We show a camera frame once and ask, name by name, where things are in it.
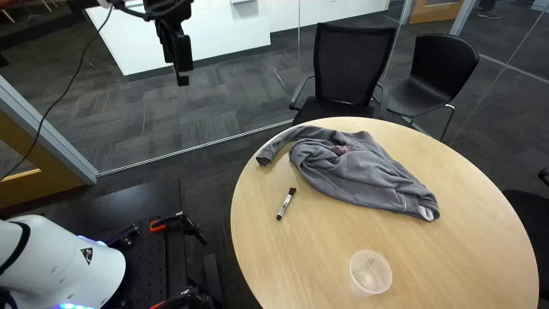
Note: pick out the wooden door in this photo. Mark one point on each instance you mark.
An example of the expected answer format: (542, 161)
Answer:
(439, 10)

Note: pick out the round wooden table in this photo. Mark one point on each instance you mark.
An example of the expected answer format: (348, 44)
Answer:
(457, 240)

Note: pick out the person in dark trousers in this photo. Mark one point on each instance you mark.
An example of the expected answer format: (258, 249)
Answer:
(488, 10)

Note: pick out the grey hooded sweatshirt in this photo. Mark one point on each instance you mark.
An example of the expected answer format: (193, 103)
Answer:
(361, 171)

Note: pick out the wood panel with grey frame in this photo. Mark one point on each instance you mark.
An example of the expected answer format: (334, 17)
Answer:
(35, 159)

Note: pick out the black plastic shell chair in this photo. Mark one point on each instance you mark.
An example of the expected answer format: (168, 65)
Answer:
(440, 68)

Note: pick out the clear plastic cup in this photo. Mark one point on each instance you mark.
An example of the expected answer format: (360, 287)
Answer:
(372, 273)

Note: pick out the black mesh chair with armrests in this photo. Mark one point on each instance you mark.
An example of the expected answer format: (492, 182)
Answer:
(349, 62)

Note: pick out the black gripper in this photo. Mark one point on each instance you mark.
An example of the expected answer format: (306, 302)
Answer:
(173, 34)

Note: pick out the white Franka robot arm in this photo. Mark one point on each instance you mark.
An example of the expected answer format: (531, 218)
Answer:
(53, 262)

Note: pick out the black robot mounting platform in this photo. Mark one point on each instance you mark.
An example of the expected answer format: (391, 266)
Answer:
(156, 268)

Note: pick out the black and white marker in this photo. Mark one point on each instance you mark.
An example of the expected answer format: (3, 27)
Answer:
(286, 202)

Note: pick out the small dark clamp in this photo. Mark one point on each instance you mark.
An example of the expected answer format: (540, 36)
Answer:
(125, 235)

